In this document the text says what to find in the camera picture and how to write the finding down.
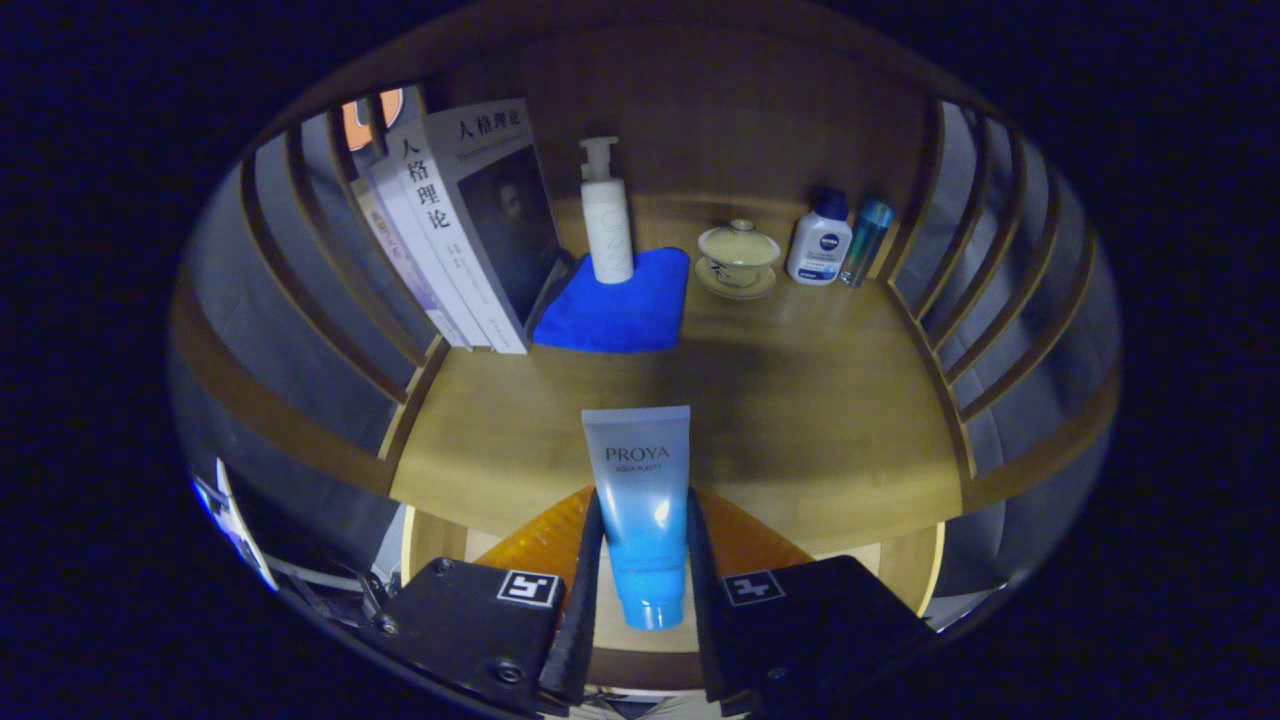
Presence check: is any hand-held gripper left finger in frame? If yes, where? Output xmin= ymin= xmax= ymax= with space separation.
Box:
xmin=360 ymin=485 xmax=606 ymax=716

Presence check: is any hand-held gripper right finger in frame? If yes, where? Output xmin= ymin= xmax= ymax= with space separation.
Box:
xmin=685 ymin=487 xmax=936 ymax=716

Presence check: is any blue cleanser tube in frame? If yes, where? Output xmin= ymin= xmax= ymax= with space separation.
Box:
xmin=582 ymin=405 xmax=693 ymax=631

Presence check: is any wooden countertop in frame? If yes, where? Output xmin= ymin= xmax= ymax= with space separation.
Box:
xmin=390 ymin=195 xmax=976 ymax=556

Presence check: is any wooden cabinet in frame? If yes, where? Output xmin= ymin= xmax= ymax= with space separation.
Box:
xmin=168 ymin=5 xmax=1121 ymax=601

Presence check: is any blue folded cloth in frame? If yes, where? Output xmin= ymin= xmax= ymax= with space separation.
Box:
xmin=532 ymin=247 xmax=691 ymax=354

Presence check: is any lidded ceramic tea cup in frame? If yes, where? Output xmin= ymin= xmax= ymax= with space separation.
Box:
xmin=695 ymin=219 xmax=782 ymax=301

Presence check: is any white lotion bottle blue cap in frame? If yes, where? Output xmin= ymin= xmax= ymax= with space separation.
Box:
xmin=785 ymin=188 xmax=854 ymax=287

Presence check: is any white pump bottle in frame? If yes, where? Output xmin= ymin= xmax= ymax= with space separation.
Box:
xmin=580 ymin=137 xmax=635 ymax=285

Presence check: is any pale purple book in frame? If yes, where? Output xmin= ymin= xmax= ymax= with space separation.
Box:
xmin=350 ymin=175 xmax=471 ymax=351

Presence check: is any thick white book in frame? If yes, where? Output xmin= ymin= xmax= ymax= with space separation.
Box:
xmin=420 ymin=97 xmax=566 ymax=356

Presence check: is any teal spray bottle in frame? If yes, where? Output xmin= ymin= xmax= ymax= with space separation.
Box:
xmin=838 ymin=198 xmax=896 ymax=289

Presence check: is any thin white book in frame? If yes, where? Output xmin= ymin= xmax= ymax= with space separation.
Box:
xmin=385 ymin=120 xmax=501 ymax=351

